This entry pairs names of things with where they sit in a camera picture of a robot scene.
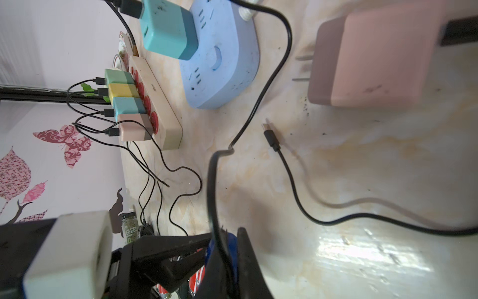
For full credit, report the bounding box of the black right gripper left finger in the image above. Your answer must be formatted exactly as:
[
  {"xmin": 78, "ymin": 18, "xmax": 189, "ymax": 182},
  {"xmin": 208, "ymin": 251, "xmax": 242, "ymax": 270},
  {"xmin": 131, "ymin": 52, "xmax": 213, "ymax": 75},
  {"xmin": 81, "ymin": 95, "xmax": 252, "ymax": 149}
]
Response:
[{"xmin": 194, "ymin": 239, "xmax": 234, "ymax": 299}]

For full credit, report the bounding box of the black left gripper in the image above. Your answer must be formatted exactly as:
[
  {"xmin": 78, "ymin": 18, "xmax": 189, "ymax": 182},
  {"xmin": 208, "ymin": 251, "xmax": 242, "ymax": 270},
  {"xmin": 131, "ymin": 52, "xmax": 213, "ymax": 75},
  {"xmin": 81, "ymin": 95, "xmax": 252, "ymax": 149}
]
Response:
[{"xmin": 104, "ymin": 233, "xmax": 212, "ymax": 299}]

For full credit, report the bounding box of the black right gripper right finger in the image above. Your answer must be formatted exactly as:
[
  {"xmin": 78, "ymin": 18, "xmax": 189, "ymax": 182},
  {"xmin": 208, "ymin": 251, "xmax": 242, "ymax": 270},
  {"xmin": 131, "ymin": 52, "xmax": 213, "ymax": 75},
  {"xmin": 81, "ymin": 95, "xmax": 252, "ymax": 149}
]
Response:
[{"xmin": 237, "ymin": 227, "xmax": 274, "ymax": 299}]

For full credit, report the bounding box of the red shaver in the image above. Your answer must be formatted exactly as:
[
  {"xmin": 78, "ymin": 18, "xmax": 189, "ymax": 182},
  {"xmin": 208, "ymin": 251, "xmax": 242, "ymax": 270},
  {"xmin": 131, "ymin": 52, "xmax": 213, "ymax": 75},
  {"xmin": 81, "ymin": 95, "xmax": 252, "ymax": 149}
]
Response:
[{"xmin": 189, "ymin": 266, "xmax": 205, "ymax": 297}]

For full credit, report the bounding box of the black blue shaver cable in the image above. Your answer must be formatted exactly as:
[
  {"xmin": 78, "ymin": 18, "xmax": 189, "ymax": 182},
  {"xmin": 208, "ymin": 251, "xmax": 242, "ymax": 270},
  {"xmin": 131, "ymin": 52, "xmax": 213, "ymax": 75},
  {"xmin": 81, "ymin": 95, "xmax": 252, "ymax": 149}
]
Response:
[{"xmin": 206, "ymin": 0, "xmax": 293, "ymax": 296}]

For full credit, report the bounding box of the blue shaver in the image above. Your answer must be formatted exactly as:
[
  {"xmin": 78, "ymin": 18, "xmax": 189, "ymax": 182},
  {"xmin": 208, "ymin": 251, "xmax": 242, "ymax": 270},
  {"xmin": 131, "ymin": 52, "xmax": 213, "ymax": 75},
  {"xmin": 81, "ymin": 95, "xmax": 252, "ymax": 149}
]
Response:
[{"xmin": 204, "ymin": 231, "xmax": 240, "ymax": 274}]

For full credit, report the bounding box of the black red shaver cable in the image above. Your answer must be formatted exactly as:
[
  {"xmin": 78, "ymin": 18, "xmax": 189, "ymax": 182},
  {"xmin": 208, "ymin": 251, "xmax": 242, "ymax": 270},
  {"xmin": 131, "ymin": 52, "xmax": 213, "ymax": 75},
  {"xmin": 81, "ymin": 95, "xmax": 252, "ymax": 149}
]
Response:
[{"xmin": 261, "ymin": 121, "xmax": 478, "ymax": 237}]

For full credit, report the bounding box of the teal charger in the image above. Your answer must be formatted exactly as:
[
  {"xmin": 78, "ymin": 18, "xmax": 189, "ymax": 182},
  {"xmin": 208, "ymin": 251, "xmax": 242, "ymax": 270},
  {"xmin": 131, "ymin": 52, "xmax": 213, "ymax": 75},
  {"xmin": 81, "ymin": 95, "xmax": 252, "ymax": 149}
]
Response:
[
  {"xmin": 140, "ymin": 0, "xmax": 199, "ymax": 61},
  {"xmin": 112, "ymin": 97, "xmax": 146, "ymax": 116}
]

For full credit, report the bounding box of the pink charger adapter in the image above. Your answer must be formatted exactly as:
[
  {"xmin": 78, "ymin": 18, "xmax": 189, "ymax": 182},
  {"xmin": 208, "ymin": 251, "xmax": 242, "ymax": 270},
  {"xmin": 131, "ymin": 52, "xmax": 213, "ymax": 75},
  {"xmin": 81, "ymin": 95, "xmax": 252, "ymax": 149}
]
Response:
[{"xmin": 307, "ymin": 1, "xmax": 446, "ymax": 108}]

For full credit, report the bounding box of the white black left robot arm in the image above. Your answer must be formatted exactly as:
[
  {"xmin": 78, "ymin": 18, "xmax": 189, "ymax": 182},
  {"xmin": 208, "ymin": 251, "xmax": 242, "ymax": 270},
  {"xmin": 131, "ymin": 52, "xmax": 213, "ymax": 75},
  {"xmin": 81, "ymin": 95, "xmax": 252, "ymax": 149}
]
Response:
[{"xmin": 1, "ymin": 211, "xmax": 211, "ymax": 299}]

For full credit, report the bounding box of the glass spice jar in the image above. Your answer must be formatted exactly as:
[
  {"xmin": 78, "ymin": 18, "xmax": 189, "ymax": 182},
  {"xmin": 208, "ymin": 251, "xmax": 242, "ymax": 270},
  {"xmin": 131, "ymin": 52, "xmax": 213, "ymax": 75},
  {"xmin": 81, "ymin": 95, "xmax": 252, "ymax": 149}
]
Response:
[{"xmin": 121, "ymin": 212, "xmax": 139, "ymax": 244}]

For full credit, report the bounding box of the white power strip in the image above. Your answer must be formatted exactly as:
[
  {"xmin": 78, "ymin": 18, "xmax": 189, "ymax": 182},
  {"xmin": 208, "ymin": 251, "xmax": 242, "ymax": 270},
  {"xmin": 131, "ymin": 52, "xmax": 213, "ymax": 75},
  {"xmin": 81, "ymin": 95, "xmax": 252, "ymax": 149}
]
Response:
[{"xmin": 118, "ymin": 31, "xmax": 184, "ymax": 151}]

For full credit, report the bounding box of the pink charger on strip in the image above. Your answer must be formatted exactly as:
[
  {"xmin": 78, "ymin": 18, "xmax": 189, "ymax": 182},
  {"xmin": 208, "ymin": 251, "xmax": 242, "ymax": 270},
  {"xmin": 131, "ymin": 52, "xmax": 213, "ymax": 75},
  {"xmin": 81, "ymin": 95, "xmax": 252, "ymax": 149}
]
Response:
[{"xmin": 117, "ymin": 113, "xmax": 154, "ymax": 142}]

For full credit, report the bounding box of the teal charger on strip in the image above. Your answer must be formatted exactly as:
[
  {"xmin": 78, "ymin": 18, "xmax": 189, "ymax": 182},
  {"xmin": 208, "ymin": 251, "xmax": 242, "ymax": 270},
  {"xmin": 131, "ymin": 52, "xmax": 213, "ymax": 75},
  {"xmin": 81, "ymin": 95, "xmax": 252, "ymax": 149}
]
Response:
[{"xmin": 112, "ymin": 97, "xmax": 146, "ymax": 116}]

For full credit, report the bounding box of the yellow charger on strip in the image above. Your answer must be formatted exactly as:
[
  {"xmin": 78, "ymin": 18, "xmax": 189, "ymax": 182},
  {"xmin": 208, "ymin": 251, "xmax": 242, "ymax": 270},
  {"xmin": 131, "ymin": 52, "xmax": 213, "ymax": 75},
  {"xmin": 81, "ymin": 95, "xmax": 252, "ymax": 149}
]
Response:
[{"xmin": 108, "ymin": 83, "xmax": 140, "ymax": 102}]

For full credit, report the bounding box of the green charger on strip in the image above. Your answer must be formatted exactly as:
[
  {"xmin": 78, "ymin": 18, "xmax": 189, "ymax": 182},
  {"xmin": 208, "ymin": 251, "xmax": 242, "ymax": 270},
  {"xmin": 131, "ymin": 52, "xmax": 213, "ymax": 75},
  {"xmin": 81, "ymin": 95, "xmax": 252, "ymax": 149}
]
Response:
[{"xmin": 105, "ymin": 69, "xmax": 135, "ymax": 85}]

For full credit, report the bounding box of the light blue round socket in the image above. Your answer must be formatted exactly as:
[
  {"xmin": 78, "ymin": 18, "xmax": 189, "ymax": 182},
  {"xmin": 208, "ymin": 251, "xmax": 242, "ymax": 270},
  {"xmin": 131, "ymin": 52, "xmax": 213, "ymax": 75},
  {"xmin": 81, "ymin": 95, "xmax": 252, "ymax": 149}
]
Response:
[{"xmin": 180, "ymin": 0, "xmax": 260, "ymax": 110}]

